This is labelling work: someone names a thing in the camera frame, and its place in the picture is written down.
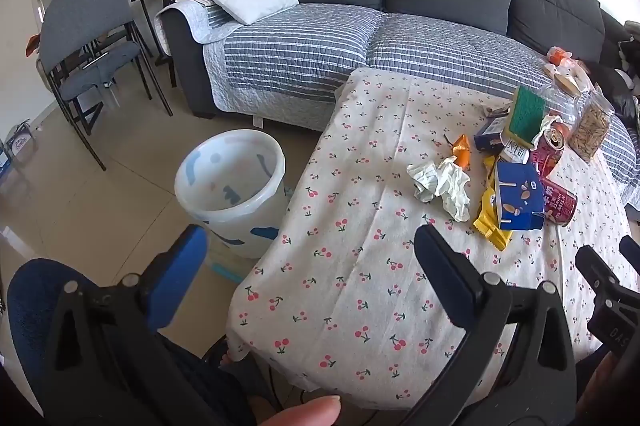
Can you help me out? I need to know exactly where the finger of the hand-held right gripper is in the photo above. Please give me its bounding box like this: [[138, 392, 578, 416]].
[[619, 235, 640, 269], [575, 246, 640, 353]]

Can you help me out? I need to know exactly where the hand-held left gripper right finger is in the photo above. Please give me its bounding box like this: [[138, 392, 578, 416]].
[[400, 224, 579, 426]]

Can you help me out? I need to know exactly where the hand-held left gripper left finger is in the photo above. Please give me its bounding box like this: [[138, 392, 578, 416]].
[[37, 223, 251, 426]]

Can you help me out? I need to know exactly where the white patterned trash bin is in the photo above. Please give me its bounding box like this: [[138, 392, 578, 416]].
[[174, 129, 287, 259]]

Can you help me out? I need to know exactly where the yellow wrapper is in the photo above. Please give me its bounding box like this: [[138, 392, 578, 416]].
[[472, 156, 513, 251]]

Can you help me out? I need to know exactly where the white tissue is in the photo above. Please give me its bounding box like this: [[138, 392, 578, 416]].
[[431, 157, 472, 223]]

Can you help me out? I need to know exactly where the printed paper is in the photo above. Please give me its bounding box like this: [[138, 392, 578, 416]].
[[406, 160, 442, 203]]

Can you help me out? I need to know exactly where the orange wrapper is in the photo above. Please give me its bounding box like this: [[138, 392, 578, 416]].
[[442, 134, 472, 169]]

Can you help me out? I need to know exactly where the green sponge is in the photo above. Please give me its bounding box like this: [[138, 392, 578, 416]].
[[501, 86, 548, 150]]

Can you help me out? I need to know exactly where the person's left hand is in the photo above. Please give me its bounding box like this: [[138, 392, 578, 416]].
[[257, 395, 342, 426]]

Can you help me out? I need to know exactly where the red drink can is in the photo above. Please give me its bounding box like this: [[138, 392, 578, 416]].
[[530, 122, 572, 179], [541, 177, 579, 227]]

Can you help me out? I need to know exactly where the blue drink carton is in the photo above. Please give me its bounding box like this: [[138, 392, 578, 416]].
[[494, 161, 547, 231]]

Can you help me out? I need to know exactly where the cherry print tablecloth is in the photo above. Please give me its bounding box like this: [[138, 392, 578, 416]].
[[225, 68, 640, 412]]

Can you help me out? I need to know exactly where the clear jar of seeds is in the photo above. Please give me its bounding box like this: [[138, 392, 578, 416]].
[[570, 93, 616, 163]]

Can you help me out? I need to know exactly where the white barcode packet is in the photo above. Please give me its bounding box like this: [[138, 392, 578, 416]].
[[500, 140, 531, 164]]

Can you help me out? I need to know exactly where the small dark blue box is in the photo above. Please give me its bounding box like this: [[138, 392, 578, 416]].
[[473, 116, 507, 153]]

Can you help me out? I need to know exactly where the clear plastic container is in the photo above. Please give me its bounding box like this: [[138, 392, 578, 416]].
[[537, 83, 593, 127]]

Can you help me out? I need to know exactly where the black and white plush toy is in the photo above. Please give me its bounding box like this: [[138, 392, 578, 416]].
[[616, 20, 640, 74]]

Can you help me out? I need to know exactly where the cardboard box blue print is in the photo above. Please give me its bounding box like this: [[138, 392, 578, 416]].
[[0, 121, 38, 171]]

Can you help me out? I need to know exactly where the striped grey quilt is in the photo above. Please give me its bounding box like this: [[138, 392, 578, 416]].
[[155, 0, 640, 187]]

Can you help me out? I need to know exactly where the grey folding chair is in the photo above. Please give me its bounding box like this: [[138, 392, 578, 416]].
[[39, 0, 173, 171]]

